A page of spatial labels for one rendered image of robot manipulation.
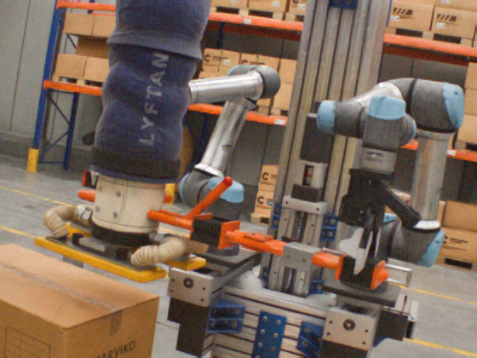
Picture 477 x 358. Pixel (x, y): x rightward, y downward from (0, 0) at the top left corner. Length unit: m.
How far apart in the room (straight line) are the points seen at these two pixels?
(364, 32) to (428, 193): 0.60
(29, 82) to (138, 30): 11.23
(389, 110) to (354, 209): 0.21
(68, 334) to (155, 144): 0.48
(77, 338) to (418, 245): 0.97
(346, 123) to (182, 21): 0.44
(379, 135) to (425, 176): 0.52
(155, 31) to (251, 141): 8.87
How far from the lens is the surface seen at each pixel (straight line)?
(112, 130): 1.39
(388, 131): 1.20
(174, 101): 1.39
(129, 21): 1.40
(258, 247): 1.29
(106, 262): 1.37
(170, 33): 1.38
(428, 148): 1.69
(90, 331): 1.47
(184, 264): 1.48
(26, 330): 1.49
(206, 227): 1.32
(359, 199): 1.22
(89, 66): 10.17
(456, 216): 8.92
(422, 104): 1.66
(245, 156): 10.23
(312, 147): 1.90
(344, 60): 1.99
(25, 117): 12.59
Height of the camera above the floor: 1.47
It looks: 6 degrees down
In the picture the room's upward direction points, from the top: 10 degrees clockwise
